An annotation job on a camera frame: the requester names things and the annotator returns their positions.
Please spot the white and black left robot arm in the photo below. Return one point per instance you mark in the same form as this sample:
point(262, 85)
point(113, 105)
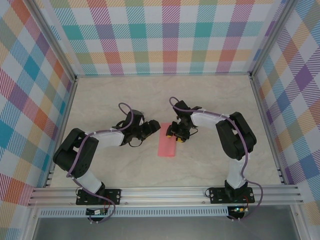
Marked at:
point(107, 138)

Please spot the aluminium side rail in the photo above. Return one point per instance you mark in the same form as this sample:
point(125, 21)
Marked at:
point(267, 125)
point(63, 125)

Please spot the pink paper sheet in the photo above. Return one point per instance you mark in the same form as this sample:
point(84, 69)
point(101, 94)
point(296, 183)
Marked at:
point(166, 148)

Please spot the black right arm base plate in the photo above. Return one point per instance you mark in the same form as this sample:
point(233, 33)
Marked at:
point(217, 196)

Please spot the thin aluminium rail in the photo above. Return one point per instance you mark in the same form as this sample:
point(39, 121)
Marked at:
point(162, 74)

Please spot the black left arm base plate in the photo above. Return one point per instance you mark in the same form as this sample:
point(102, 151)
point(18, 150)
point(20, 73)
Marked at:
point(113, 195)

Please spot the aluminium mounting rail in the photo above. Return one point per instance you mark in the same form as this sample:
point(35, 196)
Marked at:
point(162, 195)

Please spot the aluminium corner post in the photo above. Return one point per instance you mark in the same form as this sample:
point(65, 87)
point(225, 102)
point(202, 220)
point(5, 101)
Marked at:
point(53, 37)
point(273, 35)

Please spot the small dark circuit board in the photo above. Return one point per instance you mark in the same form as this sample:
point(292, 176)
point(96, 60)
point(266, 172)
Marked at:
point(96, 212)

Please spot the small circuit board green light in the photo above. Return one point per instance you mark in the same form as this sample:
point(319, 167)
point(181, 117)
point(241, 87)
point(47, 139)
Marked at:
point(238, 209)

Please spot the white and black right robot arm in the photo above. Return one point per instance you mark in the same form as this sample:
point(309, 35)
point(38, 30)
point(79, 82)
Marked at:
point(210, 121)

